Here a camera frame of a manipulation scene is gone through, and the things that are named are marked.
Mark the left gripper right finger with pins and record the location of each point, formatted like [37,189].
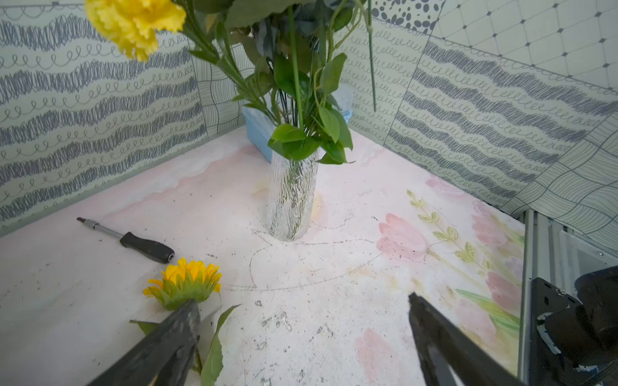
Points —
[446,354]

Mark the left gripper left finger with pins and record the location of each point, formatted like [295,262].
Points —
[164,357]

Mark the small sunflower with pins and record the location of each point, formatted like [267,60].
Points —
[197,281]

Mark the yellow carnation flower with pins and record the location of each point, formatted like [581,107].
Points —
[133,26]

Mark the clear glass vase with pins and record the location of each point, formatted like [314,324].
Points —
[291,196]

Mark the blue plastic storage box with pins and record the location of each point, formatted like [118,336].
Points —
[259,128]

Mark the blue grey roses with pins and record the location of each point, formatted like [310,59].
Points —
[311,22]

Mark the black handle screwdriver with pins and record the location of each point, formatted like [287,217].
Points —
[153,250]

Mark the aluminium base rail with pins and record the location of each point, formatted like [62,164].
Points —
[558,255]

